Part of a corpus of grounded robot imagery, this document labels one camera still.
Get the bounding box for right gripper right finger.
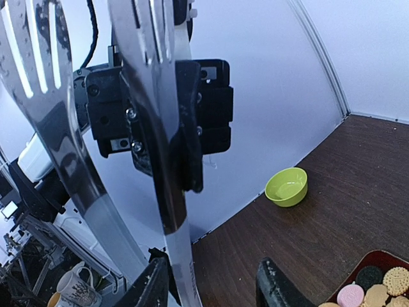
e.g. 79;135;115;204
256;257;315;307

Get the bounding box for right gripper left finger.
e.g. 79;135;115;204
118;248;169;307

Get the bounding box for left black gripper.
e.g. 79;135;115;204
84;59;233;193

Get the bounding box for white handled metal tongs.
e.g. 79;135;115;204
1;1;203;306

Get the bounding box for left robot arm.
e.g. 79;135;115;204
1;1;203;232

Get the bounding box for white printed mug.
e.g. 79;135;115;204
47;262;102;306

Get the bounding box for left pink round cookie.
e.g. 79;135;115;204
337;284;364;307

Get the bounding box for dark red cookie tray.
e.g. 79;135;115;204
327;249;408;303

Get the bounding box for green plastic bowl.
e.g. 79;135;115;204
265;167;308;208

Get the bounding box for top round tan cookie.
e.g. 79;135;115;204
383;267;409;297

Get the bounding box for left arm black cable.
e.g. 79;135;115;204
79;0;100;70

